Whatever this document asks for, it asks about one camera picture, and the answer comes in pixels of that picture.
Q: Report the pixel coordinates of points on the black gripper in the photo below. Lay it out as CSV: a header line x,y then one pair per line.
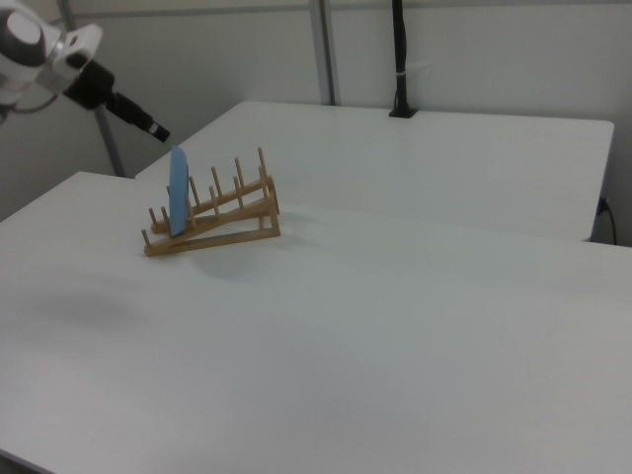
x,y
91,86

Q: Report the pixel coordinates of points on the blue round plate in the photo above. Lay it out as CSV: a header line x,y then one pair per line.
x,y
178,197

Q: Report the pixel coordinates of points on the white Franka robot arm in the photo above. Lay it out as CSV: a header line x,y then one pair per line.
x,y
20,39

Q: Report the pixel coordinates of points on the wooden plate rack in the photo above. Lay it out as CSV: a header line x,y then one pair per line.
x,y
222,240

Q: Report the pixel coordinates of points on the grey metal partition post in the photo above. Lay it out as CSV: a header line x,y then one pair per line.
x,y
326,49
111,143

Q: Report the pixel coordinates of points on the black camera stand pole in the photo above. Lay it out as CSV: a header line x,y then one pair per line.
x,y
401,49

